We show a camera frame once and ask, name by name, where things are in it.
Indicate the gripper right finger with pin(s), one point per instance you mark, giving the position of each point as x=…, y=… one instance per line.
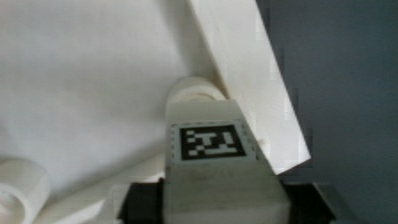
x=335, y=204

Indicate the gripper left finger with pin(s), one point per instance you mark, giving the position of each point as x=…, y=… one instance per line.
x=112, y=205

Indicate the white leg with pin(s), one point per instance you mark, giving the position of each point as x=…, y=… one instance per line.
x=222, y=189

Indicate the white square tabletop part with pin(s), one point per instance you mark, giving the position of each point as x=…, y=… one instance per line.
x=94, y=53

